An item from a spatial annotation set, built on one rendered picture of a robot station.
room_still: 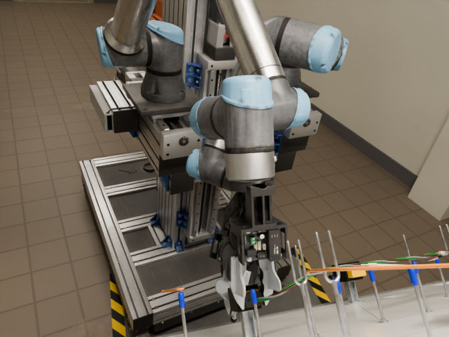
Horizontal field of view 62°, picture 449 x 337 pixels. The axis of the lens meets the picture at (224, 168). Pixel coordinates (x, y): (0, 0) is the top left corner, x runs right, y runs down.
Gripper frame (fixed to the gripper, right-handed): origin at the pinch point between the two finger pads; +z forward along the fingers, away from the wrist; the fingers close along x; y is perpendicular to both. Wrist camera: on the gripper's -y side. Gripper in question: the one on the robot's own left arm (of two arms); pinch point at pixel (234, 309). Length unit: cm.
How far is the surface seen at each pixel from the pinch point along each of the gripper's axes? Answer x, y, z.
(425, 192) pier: 10, -234, -111
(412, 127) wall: 1, -226, -165
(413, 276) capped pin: 34.8, 18.3, -7.3
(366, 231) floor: -23, -195, -69
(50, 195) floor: -195, -65, -48
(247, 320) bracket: 7.2, 6.7, 1.5
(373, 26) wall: -25, -190, -247
